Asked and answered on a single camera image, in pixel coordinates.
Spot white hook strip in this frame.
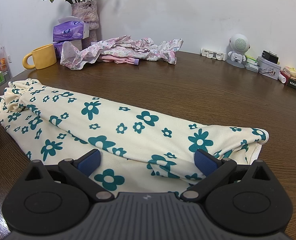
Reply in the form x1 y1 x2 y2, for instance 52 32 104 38
201 48 227 61

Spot grey printed tin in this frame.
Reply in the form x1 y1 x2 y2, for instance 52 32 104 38
257 56 282 80

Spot black charger adapter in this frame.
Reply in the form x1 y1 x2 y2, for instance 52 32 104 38
261 50 279 64

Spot purple tissue pack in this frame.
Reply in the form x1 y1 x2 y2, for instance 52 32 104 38
53 39 83 57
52 17 90 42

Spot pink floral garment pile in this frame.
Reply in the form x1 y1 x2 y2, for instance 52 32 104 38
60 41 101 71

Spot yellow mug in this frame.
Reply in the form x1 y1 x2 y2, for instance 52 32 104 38
22 44 57 70

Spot pink floral ruffled garment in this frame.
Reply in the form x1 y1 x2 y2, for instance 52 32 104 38
90 35 184 65

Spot white robot-shaped speaker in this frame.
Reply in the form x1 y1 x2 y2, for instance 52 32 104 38
226 33 250 68

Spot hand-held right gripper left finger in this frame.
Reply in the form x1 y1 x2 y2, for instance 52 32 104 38
24 149 115 202

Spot pink knit garment purple cuffs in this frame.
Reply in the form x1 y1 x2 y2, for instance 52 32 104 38
99 54 140 66

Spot cream dress with green flowers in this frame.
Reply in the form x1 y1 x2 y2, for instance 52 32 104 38
0 78 270 198

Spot pale pink textured vase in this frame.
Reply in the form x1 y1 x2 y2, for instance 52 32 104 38
71 0 100 43

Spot green white small packets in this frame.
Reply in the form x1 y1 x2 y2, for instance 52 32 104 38
244 54 259 73

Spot clear printed plastic bag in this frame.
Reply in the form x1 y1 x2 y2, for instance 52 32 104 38
0 41 11 67

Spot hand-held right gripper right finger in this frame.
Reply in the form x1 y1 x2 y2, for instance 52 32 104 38
180 149 273 202

